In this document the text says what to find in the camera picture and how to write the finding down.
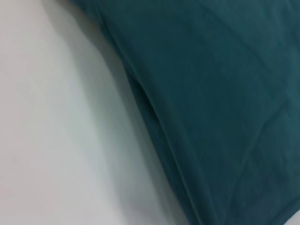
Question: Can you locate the teal blue shirt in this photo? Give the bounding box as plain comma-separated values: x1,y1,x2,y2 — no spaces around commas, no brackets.
69,0,300,225

